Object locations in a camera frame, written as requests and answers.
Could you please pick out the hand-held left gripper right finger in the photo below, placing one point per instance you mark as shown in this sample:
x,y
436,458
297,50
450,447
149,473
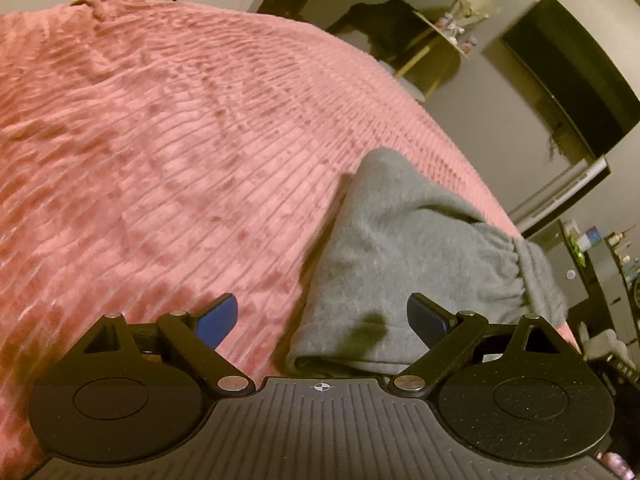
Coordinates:
x,y
425,319

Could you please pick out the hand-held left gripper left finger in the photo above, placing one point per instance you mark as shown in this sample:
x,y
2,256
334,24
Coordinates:
x,y
218,321

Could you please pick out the grey pants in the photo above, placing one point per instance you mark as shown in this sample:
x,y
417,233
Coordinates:
x,y
380,260

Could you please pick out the grey cabinet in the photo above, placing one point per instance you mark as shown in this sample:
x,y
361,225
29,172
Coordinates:
x,y
555,245

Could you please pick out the green leafy decoration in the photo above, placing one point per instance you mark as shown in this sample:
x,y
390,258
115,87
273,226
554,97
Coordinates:
x,y
579,252

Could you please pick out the pink ribbed blanket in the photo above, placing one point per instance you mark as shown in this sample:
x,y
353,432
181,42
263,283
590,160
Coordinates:
x,y
150,160

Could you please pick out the white chair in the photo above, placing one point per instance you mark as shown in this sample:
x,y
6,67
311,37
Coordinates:
x,y
602,342

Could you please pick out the blue box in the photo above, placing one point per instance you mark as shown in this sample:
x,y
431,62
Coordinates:
x,y
591,238

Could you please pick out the dark vanity dresser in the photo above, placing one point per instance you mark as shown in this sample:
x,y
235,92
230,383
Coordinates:
x,y
617,280

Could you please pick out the round side table yellow legs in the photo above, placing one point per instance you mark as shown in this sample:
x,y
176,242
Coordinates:
x,y
422,51

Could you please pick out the pink printed can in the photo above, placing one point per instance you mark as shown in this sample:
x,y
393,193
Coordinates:
x,y
441,22
469,45

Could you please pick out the black clothing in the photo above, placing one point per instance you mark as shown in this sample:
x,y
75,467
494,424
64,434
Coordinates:
x,y
385,25

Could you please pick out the wrapped flower bouquet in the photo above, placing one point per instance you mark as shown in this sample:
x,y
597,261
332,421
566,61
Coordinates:
x,y
470,5

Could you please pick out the black wall television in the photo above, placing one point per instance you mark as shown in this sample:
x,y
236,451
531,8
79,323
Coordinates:
x,y
575,75

